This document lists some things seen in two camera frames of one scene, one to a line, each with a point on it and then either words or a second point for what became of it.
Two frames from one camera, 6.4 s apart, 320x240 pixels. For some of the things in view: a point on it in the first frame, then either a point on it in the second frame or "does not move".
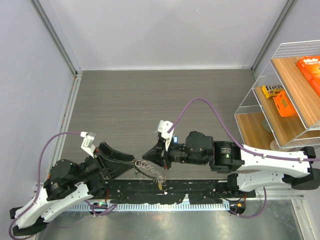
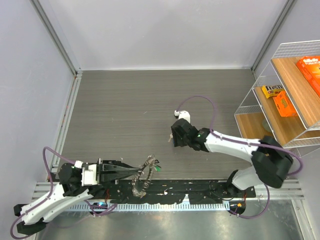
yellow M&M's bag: x=272 y=90 does not move
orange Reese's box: x=284 y=105 does not move
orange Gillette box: x=309 y=67 does not move
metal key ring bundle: x=158 y=174 -> x=137 y=192
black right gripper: x=160 y=154 -> x=177 y=141
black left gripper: x=114 y=168 -> x=112 y=170
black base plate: x=199 y=192 does not move
